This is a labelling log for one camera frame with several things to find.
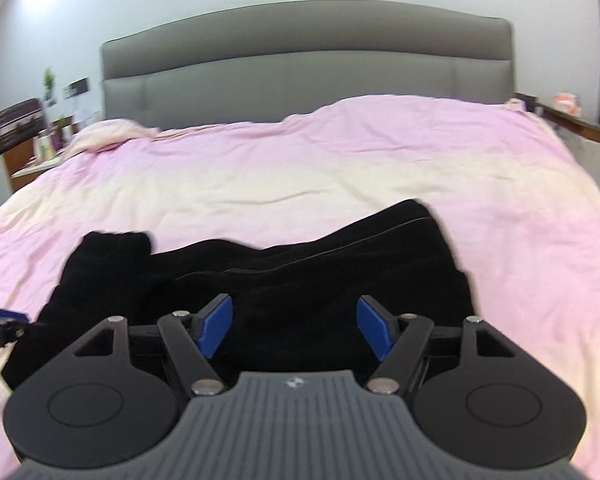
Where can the pink floral blanket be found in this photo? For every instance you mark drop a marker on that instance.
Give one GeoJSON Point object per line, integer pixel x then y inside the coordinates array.
{"type": "Point", "coordinates": [305, 170]}

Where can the wooden nightstand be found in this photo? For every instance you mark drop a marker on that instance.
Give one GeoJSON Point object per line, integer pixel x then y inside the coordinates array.
{"type": "Point", "coordinates": [25, 160]}

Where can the pink tissue box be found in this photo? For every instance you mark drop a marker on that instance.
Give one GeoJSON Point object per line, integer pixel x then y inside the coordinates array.
{"type": "Point", "coordinates": [567, 104]}

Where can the black wall socket panel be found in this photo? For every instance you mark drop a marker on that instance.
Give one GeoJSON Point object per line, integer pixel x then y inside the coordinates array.
{"type": "Point", "coordinates": [76, 88]}

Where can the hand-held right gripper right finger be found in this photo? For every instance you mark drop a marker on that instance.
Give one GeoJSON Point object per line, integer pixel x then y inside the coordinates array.
{"type": "Point", "coordinates": [372, 327]}

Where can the grey padded headboard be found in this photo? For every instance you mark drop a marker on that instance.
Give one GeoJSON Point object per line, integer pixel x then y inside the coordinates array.
{"type": "Point", "coordinates": [305, 70]}

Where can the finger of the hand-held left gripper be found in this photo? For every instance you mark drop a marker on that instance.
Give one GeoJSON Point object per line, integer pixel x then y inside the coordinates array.
{"type": "Point", "coordinates": [0, 311]}

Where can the small green plant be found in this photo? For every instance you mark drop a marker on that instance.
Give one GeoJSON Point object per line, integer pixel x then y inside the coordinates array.
{"type": "Point", "coordinates": [48, 82]}

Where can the white nightstand dark top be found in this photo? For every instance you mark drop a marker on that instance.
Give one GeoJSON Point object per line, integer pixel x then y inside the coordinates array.
{"type": "Point", "coordinates": [595, 152]}

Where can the black pants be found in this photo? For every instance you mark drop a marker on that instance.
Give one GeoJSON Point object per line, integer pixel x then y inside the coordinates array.
{"type": "Point", "coordinates": [305, 285]}

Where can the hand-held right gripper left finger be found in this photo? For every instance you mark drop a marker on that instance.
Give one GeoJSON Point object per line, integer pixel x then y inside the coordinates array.
{"type": "Point", "coordinates": [215, 327]}

